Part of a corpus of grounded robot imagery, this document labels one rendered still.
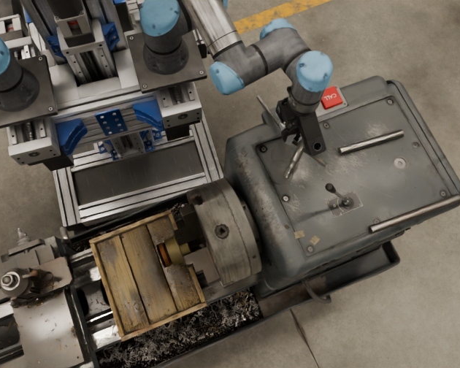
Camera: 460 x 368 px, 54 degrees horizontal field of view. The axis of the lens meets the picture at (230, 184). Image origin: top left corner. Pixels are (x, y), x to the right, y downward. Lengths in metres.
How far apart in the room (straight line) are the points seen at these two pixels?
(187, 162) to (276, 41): 1.48
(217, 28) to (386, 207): 0.69
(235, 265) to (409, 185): 0.55
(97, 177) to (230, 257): 1.32
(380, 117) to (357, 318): 1.39
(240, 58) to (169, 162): 1.49
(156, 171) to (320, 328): 1.19
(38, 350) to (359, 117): 1.21
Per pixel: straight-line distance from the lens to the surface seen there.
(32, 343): 1.59
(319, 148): 1.14
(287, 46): 1.02
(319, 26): 3.18
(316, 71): 0.97
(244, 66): 0.98
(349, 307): 2.57
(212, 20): 1.00
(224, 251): 1.26
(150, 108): 1.63
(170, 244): 1.37
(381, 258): 2.07
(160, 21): 1.37
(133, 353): 1.91
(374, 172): 1.36
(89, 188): 2.45
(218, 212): 1.26
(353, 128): 1.39
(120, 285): 1.61
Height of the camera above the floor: 2.46
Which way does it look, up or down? 72 degrees down
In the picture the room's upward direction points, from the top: 7 degrees clockwise
